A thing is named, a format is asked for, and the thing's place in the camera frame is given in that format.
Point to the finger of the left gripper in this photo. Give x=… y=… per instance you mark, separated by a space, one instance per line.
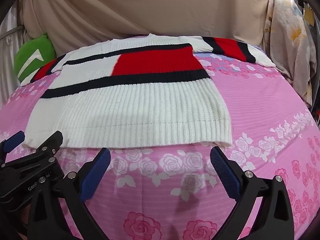
x=52 y=144
x=7 y=145

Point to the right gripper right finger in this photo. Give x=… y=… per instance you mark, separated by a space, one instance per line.
x=274 y=219

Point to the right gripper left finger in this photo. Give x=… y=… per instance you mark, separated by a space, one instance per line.
x=46 y=219

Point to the white red navy knit sweater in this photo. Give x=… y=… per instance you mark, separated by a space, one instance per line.
x=136 y=92

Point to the green round cushion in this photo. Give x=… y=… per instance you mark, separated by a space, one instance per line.
x=33 y=55

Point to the pink floral bed sheet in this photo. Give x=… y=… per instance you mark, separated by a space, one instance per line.
x=173 y=192

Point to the silver satin curtain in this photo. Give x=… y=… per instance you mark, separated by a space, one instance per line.
x=11 y=41

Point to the beige draped curtain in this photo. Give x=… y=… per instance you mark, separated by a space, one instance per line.
x=71 y=24

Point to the floral cream hanging fabric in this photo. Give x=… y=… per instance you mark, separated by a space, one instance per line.
x=289 y=44

